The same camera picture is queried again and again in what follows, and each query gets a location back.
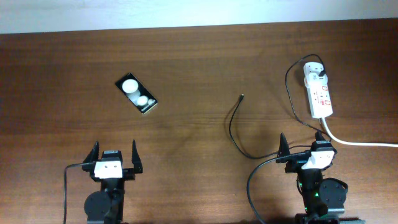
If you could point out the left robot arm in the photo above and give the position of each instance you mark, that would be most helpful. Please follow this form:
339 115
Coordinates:
106 205

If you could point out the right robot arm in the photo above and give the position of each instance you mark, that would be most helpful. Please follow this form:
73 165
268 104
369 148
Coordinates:
323 199

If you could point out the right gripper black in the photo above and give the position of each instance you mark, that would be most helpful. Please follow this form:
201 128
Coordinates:
294 162

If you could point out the white power strip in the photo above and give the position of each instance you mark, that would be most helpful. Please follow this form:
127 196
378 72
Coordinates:
318 97

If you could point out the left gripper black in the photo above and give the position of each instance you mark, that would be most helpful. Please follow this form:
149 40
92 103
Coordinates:
129 173

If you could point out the black smartphone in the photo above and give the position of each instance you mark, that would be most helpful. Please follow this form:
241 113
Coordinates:
136 93

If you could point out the white charger adapter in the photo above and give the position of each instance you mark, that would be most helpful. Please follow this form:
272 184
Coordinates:
316 78

